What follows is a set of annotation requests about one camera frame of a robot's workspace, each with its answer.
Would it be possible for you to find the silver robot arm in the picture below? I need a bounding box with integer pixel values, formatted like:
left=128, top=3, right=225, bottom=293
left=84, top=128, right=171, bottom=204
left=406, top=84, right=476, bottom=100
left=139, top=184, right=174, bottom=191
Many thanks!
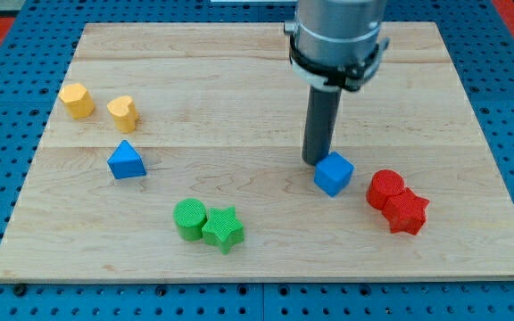
left=285, top=0, right=389, bottom=93

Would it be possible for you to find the blue cube block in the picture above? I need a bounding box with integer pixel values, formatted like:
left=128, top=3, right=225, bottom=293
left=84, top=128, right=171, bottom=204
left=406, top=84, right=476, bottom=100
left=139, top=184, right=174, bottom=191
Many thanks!
left=313, top=152, right=355, bottom=197

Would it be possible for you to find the yellow heart block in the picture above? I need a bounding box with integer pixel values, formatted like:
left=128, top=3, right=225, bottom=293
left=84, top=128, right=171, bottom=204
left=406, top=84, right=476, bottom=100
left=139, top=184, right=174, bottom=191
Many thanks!
left=107, top=95, right=139, bottom=133

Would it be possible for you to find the green star block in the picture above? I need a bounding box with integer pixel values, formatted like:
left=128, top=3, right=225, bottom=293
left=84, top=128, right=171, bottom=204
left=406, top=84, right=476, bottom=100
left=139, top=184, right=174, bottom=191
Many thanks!
left=202, top=206, right=245, bottom=255

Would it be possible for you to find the wooden board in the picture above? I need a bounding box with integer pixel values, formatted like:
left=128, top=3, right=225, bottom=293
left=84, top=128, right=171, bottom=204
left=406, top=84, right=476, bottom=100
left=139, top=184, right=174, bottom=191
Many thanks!
left=0, top=22, right=514, bottom=284

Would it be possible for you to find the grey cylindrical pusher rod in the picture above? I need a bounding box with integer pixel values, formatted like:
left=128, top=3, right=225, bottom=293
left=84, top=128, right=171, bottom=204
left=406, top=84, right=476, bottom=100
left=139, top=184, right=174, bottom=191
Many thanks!
left=302, top=86, right=341, bottom=166

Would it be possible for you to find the green cylinder block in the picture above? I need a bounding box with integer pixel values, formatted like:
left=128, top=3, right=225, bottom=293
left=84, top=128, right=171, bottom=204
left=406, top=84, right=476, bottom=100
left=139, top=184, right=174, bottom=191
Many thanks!
left=173, top=198, right=207, bottom=242

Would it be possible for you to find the red cylinder block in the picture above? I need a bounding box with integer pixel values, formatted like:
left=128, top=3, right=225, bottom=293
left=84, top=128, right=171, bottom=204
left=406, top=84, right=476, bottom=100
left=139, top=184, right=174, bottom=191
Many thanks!
left=366, top=169, right=405, bottom=210

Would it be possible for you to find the blue triangle block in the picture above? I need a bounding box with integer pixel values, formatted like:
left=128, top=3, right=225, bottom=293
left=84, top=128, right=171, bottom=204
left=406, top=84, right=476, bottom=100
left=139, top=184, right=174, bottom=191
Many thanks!
left=107, top=140, right=146, bottom=179

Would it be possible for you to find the red star block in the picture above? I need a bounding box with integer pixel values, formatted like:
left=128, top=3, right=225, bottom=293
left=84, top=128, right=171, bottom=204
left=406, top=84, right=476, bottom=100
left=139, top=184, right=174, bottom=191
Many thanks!
left=382, top=188, right=430, bottom=235

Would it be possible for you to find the yellow hexagon block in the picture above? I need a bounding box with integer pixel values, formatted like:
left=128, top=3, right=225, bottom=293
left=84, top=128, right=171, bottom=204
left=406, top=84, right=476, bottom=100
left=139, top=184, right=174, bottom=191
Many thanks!
left=58, top=83, right=95, bottom=119

